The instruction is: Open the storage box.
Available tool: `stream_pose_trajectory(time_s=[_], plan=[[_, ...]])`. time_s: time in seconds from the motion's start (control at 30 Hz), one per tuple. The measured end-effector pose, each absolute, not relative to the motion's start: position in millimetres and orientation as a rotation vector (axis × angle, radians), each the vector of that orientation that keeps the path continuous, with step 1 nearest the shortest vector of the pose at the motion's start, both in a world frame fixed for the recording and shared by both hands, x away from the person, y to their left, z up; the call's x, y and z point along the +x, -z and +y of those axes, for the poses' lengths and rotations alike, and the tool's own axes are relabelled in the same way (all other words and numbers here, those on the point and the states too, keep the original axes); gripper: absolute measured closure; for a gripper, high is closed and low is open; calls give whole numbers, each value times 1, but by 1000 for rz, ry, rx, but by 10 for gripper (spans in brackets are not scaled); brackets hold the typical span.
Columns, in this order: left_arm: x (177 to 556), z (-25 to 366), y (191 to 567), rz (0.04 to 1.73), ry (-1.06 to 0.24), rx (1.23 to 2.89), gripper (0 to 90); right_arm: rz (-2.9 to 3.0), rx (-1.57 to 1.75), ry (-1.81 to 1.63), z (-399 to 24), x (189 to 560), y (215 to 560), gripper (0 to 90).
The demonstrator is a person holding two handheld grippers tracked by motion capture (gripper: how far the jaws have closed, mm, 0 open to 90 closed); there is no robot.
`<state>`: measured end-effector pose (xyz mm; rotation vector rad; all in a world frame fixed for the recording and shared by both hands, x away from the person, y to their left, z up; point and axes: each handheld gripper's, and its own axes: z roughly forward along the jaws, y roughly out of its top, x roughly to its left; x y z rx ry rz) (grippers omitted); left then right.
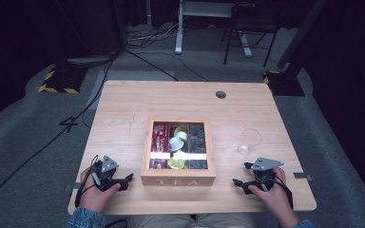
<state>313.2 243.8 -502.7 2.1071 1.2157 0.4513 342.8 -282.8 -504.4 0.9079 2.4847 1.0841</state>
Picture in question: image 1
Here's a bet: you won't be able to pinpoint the wooden tea box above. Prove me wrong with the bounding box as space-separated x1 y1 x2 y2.
140 115 218 187

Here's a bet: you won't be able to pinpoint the yellow-green capsule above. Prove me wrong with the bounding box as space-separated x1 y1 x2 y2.
166 157 187 170

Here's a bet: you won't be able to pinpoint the left hand-held gripper cable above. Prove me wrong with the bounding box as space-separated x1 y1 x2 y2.
74 154 100 209

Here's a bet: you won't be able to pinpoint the person's legs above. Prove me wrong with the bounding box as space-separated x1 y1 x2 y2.
125 213 259 228

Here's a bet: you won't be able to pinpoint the white desk frame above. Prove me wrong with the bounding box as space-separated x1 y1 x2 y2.
174 0 257 58

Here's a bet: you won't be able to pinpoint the pile of dark packets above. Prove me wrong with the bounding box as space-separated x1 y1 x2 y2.
187 123 208 170

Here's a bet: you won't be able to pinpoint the person's left hand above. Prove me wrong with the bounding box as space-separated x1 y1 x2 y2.
79 166 122 214

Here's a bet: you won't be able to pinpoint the grey tape strip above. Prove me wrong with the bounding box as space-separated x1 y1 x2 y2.
64 181 82 192
293 172 314 182

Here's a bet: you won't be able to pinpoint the clear plastic cup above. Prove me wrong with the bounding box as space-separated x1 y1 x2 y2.
237 127 263 157

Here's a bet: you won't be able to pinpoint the hand-held gripper cable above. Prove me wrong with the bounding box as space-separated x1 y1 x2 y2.
74 154 100 209
262 174 295 211

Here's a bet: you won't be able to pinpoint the right hand-held gripper cable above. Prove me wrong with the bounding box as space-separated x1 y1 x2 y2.
262 174 295 211

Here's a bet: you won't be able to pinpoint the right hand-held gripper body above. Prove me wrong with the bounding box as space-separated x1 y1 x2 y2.
250 157 285 192

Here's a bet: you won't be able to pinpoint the bundle of red packets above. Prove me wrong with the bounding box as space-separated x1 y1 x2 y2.
150 123 171 169

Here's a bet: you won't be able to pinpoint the black chair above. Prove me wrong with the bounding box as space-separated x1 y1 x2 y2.
220 2 281 68

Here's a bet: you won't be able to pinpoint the long black floor cable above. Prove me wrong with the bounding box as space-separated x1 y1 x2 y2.
0 47 122 220

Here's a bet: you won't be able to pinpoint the black yellow-striped stand base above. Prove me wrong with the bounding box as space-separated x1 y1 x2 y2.
38 65 88 95
262 69 306 97

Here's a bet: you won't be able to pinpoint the bundle of floor cables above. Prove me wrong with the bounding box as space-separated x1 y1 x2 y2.
125 15 191 50

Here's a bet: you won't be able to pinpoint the person's right hand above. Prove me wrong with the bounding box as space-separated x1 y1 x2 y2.
247 166 295 220

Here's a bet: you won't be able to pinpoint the black slanted stand pole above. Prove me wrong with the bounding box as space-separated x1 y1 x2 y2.
277 0 329 71

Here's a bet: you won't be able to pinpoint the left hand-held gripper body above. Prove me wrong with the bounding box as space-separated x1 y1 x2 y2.
91 154 122 192

